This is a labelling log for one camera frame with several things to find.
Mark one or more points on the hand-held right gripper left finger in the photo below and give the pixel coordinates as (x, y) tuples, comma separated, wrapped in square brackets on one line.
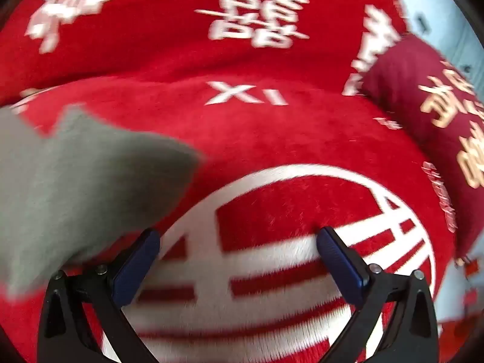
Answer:
[(137, 264)]

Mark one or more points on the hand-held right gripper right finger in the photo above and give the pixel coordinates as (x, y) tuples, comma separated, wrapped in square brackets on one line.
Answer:
[(340, 264)]

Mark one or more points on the grey fleece garment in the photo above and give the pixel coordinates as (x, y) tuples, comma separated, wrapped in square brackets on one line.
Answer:
[(94, 181)]

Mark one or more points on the red printed blanket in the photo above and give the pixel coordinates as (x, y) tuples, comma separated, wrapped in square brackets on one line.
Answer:
[(264, 140)]

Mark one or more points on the dark red printed pillow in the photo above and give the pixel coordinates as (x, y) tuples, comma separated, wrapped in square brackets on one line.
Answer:
[(408, 94)]

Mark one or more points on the light blue cabinet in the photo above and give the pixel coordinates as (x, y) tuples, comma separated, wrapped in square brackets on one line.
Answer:
[(435, 0)]

